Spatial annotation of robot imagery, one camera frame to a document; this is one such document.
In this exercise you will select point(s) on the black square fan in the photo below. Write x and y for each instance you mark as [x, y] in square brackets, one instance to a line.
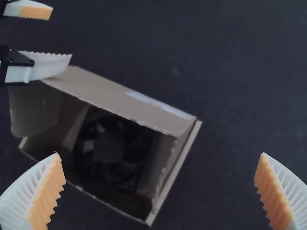
[108, 153]

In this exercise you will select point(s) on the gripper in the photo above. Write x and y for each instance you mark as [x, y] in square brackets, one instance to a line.
[3, 69]

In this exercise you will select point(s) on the cardboard box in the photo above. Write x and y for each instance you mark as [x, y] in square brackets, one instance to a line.
[144, 112]

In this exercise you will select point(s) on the black mat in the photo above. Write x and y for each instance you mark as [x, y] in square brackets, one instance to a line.
[216, 60]

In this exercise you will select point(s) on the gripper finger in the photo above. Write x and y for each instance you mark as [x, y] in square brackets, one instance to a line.
[21, 196]
[285, 198]

